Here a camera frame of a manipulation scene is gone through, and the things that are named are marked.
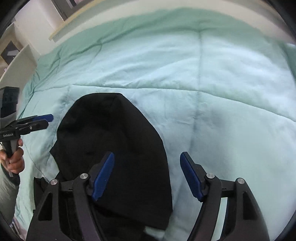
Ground black hooded jacket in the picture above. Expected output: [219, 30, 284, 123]
[33, 93, 173, 241]

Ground white bookshelf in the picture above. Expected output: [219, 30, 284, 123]
[0, 23, 38, 87]

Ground person's left forearm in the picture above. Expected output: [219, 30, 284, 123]
[0, 162, 21, 225]

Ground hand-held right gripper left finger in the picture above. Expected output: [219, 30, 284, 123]
[26, 152, 115, 241]

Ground mint green quilt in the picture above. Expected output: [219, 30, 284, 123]
[13, 7, 296, 241]

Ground black picture frame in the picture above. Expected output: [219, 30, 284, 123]
[0, 40, 20, 65]

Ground person's left hand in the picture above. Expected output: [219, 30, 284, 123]
[0, 138, 25, 174]

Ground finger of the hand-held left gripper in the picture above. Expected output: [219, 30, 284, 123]
[9, 120, 49, 135]
[14, 114, 54, 126]

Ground dark framed window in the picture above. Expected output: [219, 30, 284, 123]
[51, 0, 97, 20]

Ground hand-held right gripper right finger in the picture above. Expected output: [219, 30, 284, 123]
[180, 152, 271, 241]

